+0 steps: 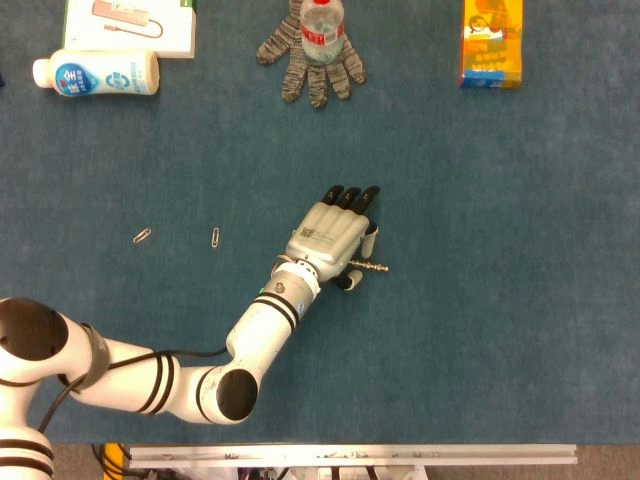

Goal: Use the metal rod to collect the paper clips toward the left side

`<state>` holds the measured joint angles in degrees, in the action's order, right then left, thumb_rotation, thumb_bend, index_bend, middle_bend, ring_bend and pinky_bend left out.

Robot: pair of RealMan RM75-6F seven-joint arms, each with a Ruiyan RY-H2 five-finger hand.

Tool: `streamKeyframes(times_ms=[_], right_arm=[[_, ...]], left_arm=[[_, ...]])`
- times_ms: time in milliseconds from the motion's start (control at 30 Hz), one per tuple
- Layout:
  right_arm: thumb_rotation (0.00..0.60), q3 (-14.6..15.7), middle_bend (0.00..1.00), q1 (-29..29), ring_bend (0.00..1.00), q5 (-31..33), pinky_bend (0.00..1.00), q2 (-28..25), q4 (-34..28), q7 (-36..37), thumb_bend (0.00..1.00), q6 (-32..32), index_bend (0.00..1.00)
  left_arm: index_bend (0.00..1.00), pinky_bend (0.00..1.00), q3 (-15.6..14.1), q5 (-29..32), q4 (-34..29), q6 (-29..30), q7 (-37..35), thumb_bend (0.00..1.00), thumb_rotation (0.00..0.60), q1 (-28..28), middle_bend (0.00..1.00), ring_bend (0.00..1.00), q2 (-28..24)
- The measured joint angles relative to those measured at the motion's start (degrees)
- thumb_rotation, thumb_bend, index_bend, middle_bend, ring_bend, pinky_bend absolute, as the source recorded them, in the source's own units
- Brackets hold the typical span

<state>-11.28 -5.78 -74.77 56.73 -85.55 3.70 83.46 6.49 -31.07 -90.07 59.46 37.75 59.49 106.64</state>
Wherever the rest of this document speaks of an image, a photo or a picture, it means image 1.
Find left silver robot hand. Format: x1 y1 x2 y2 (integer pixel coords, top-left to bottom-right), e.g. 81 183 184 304
284 185 382 292

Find black cable bundle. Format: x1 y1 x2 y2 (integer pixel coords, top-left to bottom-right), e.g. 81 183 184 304
91 443 132 479

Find clear red cap bottle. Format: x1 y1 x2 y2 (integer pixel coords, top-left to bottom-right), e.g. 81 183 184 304
299 0 347 65

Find metal magnetic rod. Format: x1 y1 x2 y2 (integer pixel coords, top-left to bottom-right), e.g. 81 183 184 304
349 258 391 275

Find white blue label bottle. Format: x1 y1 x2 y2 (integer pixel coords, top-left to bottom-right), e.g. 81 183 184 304
32 48 161 98

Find white adapter product box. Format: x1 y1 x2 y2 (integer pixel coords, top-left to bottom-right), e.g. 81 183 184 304
62 0 197 60

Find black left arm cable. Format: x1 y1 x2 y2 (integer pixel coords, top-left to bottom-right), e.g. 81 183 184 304
38 347 229 434

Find blue felt table mat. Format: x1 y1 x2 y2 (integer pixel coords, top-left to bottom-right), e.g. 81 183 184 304
0 0 640 445

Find aluminium profile rail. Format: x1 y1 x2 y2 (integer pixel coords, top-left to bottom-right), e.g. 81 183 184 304
128 444 578 469

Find grey knit work glove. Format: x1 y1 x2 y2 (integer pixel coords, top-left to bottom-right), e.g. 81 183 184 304
256 13 368 110

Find yellow orange carton box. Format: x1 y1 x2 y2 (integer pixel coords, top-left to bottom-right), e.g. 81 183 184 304
458 0 525 91

